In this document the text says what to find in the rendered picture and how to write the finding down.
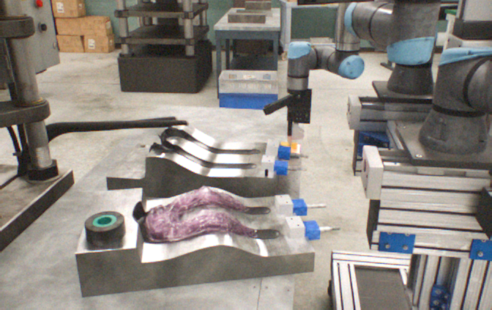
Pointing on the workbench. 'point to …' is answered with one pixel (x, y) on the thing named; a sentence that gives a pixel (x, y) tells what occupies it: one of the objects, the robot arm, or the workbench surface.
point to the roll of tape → (105, 228)
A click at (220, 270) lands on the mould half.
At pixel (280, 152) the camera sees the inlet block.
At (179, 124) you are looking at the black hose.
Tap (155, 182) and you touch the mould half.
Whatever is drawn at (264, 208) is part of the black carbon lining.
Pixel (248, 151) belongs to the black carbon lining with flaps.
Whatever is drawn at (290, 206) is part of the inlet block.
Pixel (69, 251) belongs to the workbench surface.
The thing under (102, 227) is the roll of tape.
